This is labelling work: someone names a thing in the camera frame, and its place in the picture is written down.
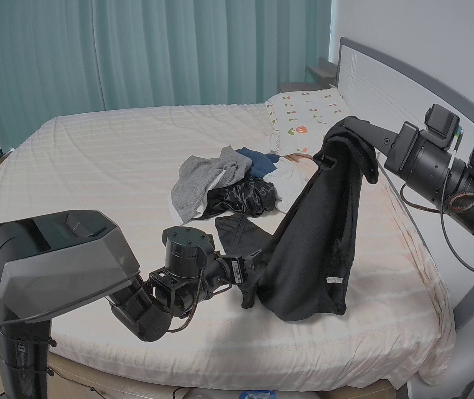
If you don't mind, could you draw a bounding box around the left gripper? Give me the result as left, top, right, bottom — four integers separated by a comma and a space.
202, 250, 264, 296

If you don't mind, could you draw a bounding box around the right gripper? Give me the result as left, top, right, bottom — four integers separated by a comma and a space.
342, 116, 456, 209

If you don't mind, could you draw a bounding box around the black T-shirt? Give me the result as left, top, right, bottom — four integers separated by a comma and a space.
214, 117, 381, 322

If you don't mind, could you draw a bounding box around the pile of clothes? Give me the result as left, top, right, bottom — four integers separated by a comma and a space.
167, 145, 318, 225

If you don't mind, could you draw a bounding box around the bed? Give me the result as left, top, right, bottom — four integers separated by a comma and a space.
0, 37, 474, 399

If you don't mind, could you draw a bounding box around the white printed pillow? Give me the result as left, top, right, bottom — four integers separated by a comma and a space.
264, 88, 352, 157

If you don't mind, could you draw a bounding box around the grey bedside table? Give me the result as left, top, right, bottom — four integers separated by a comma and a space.
279, 57, 339, 94

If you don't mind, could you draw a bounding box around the blue-green curtain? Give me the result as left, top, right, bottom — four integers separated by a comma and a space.
91, 0, 335, 111
0, 0, 105, 150

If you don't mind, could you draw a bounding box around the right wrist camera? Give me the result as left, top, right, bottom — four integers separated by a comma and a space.
424, 104, 461, 149

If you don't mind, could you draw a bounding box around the black cable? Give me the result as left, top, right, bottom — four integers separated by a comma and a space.
399, 183, 474, 277

